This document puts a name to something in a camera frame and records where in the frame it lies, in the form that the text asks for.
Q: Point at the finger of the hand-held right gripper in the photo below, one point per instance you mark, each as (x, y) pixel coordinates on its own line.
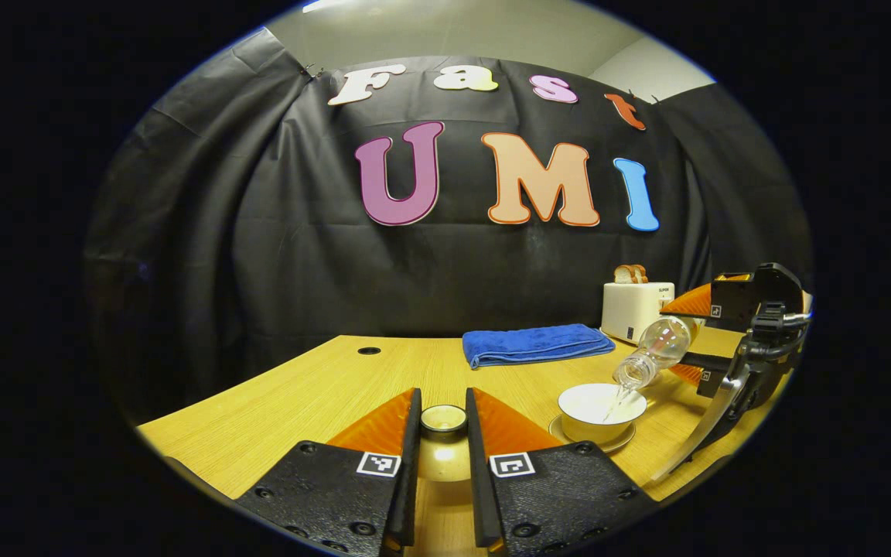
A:
(732, 302)
(712, 363)

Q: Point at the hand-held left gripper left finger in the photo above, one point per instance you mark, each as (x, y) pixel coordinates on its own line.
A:
(411, 480)

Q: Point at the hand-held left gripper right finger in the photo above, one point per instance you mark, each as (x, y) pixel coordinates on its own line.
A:
(476, 480)

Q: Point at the cream ceramic teacup lid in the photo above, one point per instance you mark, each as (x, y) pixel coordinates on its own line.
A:
(445, 456)

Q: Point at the clear plastic water bottle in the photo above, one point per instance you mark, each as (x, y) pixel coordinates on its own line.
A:
(662, 344)

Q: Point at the cream ceramic teacup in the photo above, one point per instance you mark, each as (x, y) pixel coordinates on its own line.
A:
(588, 425)

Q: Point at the toasted bread slice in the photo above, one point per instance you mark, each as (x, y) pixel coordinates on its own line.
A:
(623, 275)
(640, 274)

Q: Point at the cream ceramic saucer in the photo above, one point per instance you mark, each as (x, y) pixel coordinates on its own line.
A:
(561, 433)

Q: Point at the cream white toaster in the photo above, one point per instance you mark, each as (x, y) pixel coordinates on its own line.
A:
(631, 309)

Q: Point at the folded blue towel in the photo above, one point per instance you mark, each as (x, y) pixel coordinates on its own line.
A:
(538, 344)

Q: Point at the black backdrop cloth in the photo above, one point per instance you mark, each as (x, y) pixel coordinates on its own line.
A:
(260, 271)

